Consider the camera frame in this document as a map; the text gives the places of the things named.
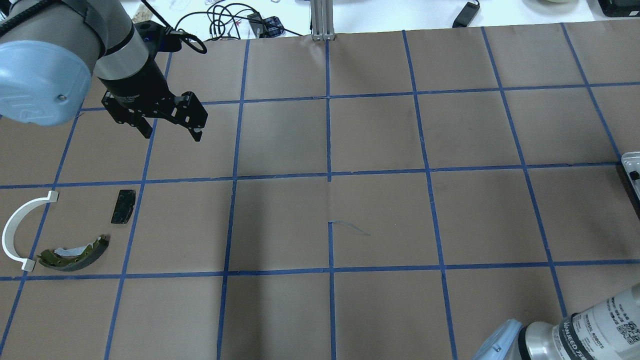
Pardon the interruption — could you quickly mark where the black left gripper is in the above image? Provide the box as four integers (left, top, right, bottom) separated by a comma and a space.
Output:
102, 70, 208, 142

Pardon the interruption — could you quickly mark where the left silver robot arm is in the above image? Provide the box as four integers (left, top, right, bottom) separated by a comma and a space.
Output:
0, 0, 208, 142

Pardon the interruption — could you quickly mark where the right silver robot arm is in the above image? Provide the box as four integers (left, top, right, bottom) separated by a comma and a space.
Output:
472, 284, 640, 360

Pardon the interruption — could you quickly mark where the black brake pad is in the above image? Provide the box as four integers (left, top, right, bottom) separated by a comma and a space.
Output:
110, 189, 137, 224

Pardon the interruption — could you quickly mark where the olive green brake shoe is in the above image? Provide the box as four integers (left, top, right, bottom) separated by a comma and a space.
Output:
37, 234, 110, 272

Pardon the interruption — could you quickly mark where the black power adapter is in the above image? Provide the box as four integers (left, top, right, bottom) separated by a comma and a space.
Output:
452, 0, 481, 28

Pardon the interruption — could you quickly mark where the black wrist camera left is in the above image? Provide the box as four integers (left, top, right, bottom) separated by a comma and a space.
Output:
134, 20, 182, 59

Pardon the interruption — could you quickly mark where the aluminium frame post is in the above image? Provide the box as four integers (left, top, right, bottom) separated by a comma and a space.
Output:
310, 0, 336, 42

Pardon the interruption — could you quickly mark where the white curved plastic bracket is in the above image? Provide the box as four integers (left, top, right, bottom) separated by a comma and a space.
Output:
1, 190, 59, 272

